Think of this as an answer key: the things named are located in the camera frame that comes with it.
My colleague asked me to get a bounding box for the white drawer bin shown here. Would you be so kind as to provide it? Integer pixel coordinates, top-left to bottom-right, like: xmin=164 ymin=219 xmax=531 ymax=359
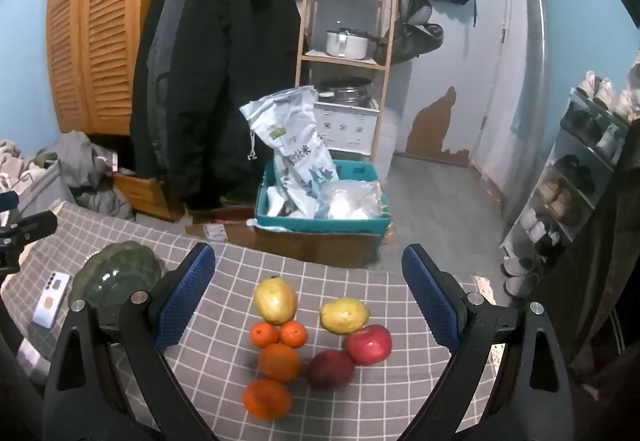
xmin=314 ymin=98 xmax=381 ymax=154

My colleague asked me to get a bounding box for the grey fabric storage bag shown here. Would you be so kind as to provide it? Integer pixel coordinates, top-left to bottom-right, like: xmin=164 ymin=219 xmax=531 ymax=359
xmin=15 ymin=161 xmax=76 ymax=222

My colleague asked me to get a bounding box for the wooden shelf rack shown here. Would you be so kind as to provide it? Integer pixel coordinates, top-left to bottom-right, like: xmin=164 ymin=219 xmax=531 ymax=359
xmin=295 ymin=0 xmax=401 ymax=157

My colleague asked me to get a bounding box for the grey clothes pile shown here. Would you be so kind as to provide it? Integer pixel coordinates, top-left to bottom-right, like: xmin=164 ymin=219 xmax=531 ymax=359
xmin=30 ymin=131 xmax=133 ymax=222

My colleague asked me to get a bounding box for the large cardboard box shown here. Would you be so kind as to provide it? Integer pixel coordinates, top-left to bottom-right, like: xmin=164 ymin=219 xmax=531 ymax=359
xmin=250 ymin=221 xmax=386 ymax=269

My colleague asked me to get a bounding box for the wooden drawer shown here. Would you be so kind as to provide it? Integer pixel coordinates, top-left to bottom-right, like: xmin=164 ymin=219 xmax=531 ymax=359
xmin=112 ymin=171 xmax=186 ymax=222

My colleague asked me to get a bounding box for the yellow-green pear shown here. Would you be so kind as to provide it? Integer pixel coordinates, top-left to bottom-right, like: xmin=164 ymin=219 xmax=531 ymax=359
xmin=320 ymin=297 xmax=371 ymax=335
xmin=253 ymin=276 xmax=298 ymax=325

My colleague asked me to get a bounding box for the white smartphone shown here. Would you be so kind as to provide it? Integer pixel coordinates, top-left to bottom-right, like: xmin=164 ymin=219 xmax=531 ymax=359
xmin=32 ymin=272 xmax=71 ymax=328

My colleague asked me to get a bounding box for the wooden louvered wardrobe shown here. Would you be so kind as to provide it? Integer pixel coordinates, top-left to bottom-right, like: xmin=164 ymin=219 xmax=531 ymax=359
xmin=46 ymin=0 xmax=201 ymax=137

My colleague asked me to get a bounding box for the small flat cardboard box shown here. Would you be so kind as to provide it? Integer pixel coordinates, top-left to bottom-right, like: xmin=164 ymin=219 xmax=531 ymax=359
xmin=185 ymin=218 xmax=256 ymax=244

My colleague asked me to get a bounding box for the orange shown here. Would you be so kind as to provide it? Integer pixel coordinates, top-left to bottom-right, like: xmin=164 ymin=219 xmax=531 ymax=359
xmin=243 ymin=378 xmax=292 ymax=420
xmin=258 ymin=343 xmax=302 ymax=382

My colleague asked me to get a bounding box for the shoe rack with shoes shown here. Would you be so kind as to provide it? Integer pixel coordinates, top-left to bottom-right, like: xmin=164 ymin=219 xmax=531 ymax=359
xmin=502 ymin=71 xmax=640 ymax=297

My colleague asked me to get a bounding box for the pale door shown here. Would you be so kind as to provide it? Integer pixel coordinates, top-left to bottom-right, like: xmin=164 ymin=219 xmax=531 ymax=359
xmin=392 ymin=0 xmax=511 ymax=167

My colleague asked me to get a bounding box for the black jacket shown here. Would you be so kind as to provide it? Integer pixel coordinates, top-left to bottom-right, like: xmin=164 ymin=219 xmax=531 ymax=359
xmin=129 ymin=0 xmax=171 ymax=172

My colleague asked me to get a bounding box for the dark green fluted bowl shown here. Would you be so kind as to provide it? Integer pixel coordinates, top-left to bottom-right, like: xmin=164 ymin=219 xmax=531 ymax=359
xmin=67 ymin=241 xmax=167 ymax=322

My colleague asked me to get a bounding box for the white printed rice bag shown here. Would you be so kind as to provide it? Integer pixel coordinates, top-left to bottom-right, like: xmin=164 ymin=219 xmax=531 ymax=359
xmin=239 ymin=85 xmax=341 ymax=219

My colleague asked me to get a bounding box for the black hooded coat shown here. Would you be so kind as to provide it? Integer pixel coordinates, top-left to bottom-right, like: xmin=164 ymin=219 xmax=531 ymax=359
xmin=167 ymin=0 xmax=303 ymax=212

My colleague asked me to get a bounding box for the dark red apple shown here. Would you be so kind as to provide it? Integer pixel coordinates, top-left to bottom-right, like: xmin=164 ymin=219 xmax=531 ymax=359
xmin=306 ymin=349 xmax=356 ymax=389

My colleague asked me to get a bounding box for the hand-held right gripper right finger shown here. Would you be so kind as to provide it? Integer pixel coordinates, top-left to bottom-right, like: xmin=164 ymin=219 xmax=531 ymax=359
xmin=401 ymin=243 xmax=575 ymax=441

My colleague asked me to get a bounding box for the clear plastic bag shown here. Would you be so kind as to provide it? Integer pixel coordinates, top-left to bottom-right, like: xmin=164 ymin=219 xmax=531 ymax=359
xmin=315 ymin=178 xmax=386 ymax=220

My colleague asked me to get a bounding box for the grey jacket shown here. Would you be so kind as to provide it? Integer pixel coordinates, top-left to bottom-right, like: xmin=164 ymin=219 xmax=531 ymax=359
xmin=146 ymin=0 xmax=196 ymax=162

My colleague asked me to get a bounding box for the dark hanging bag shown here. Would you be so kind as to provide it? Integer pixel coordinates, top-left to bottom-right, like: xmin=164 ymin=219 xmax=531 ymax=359
xmin=372 ymin=0 xmax=446 ymax=67

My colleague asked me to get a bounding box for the pinkish red apple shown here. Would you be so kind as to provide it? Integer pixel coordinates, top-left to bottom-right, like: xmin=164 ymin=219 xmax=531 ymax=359
xmin=344 ymin=324 xmax=393 ymax=365

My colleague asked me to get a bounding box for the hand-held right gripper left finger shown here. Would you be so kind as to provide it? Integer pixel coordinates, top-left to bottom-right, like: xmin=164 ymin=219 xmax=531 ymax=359
xmin=42 ymin=242 xmax=221 ymax=441

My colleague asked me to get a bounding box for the small tangerine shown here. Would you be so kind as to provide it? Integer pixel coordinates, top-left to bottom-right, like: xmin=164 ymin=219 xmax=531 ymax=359
xmin=279 ymin=321 xmax=308 ymax=348
xmin=250 ymin=322 xmax=280 ymax=348

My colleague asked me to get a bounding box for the grey checked tablecloth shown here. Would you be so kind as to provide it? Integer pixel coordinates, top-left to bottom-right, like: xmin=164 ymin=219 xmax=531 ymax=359
xmin=0 ymin=201 xmax=506 ymax=441

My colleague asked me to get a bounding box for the teal plastic basket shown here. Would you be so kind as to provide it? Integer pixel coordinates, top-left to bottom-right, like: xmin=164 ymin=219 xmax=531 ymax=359
xmin=255 ymin=160 xmax=393 ymax=234

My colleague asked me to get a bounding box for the steel pot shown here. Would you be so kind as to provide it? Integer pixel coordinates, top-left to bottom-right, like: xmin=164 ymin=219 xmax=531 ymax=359
xmin=319 ymin=77 xmax=373 ymax=106

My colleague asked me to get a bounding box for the silver duct pipe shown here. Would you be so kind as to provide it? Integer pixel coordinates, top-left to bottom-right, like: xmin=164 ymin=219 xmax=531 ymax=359
xmin=502 ymin=0 xmax=551 ymax=227

